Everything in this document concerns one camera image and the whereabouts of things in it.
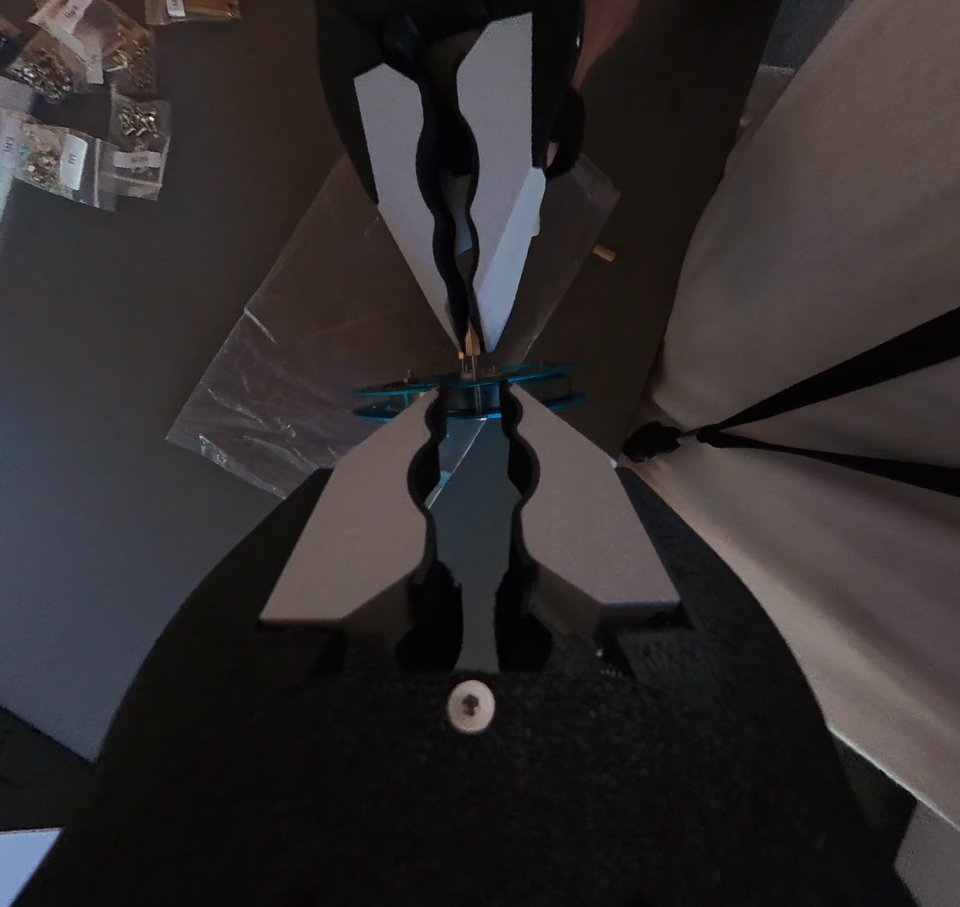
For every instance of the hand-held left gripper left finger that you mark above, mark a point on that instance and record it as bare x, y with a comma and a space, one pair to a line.
352, 547

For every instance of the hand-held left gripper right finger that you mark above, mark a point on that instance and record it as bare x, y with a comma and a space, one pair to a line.
592, 539

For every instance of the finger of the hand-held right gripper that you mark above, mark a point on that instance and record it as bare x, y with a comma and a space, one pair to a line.
506, 134
390, 142

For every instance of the blue round turntable assembly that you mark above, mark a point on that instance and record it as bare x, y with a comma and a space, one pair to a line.
390, 389

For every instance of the grey desk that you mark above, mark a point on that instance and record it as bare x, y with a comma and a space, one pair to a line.
112, 397

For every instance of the clear plastic bag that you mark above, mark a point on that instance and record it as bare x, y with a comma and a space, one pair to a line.
315, 337

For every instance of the pile of small hardware bags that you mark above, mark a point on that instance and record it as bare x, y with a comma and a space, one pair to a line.
82, 59

